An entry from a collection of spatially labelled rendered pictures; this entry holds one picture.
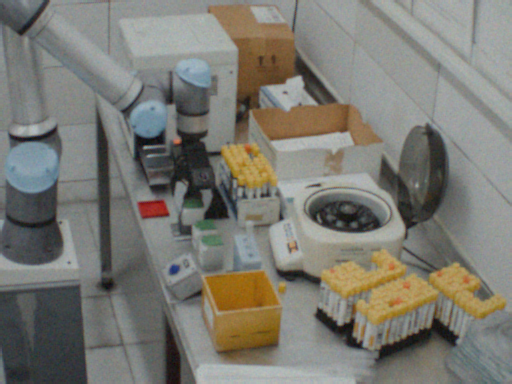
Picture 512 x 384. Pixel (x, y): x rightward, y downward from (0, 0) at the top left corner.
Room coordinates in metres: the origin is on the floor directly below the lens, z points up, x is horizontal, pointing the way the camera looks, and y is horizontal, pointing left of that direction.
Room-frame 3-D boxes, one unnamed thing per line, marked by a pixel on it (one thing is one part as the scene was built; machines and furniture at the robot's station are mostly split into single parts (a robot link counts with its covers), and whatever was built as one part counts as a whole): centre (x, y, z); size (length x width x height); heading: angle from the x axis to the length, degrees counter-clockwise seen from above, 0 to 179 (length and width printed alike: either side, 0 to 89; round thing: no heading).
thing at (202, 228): (1.89, 0.07, 0.91); 0.05 x 0.04 x 0.07; 106
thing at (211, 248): (1.83, 0.05, 0.91); 0.05 x 0.04 x 0.07; 106
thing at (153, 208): (2.05, 0.20, 0.88); 0.07 x 0.07 x 0.01; 16
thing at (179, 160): (1.99, 0.11, 1.08); 0.09 x 0.08 x 0.12; 14
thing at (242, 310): (1.60, -0.02, 0.93); 0.13 x 0.13 x 0.10; 15
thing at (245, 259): (1.76, -0.03, 0.92); 0.10 x 0.07 x 0.10; 11
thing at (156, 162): (2.25, 0.21, 0.92); 0.21 x 0.07 x 0.05; 16
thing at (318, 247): (1.90, -0.23, 0.94); 0.30 x 0.24 x 0.12; 97
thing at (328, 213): (1.90, -0.25, 0.97); 0.15 x 0.15 x 0.07
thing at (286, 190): (2.08, -0.22, 0.92); 0.24 x 0.12 x 0.10; 106
